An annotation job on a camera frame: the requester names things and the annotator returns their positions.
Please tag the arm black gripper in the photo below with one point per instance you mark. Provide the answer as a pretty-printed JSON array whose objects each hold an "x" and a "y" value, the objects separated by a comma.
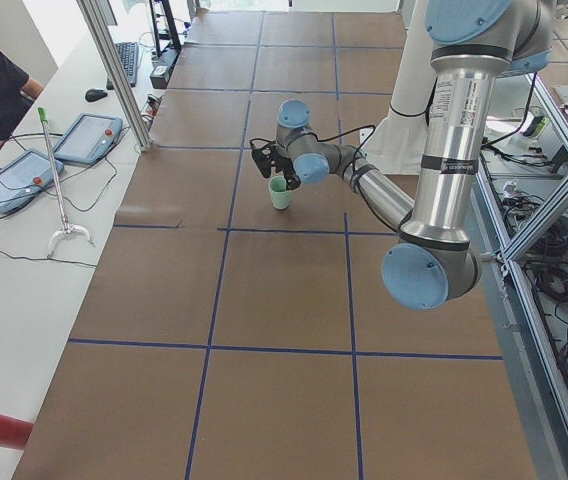
[{"x": 289, "y": 176}]

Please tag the green cup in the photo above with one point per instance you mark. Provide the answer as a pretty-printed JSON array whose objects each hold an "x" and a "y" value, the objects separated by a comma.
[
  {"x": 280, "y": 199},
  {"x": 275, "y": 189}
]

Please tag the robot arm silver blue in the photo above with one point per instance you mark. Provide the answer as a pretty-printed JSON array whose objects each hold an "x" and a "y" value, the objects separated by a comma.
[{"x": 454, "y": 53}]

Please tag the teach pendant nearer pillar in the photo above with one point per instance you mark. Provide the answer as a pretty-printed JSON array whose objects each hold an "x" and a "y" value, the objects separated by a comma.
[{"x": 88, "y": 139}]

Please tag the black keyboard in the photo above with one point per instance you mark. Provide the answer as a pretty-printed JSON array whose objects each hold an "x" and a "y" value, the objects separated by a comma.
[{"x": 128, "y": 53}]

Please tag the black computer mouse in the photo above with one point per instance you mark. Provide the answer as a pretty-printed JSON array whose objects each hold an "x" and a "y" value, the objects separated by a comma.
[{"x": 95, "y": 94}]

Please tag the teach pendant farther from pillar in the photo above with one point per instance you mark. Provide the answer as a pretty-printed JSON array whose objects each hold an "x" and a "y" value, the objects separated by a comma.
[{"x": 23, "y": 179}]

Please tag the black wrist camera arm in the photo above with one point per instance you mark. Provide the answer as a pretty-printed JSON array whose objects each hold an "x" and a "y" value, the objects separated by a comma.
[{"x": 261, "y": 153}]

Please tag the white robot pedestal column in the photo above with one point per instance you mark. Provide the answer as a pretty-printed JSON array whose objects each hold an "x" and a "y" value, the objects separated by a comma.
[{"x": 397, "y": 145}]

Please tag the reacher grabber tool green handle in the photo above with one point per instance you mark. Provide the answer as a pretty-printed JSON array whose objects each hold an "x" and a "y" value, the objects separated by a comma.
[{"x": 67, "y": 228}]

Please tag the aluminium frame pillar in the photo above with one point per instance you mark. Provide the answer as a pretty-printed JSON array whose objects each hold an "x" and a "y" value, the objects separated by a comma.
[{"x": 99, "y": 31}]

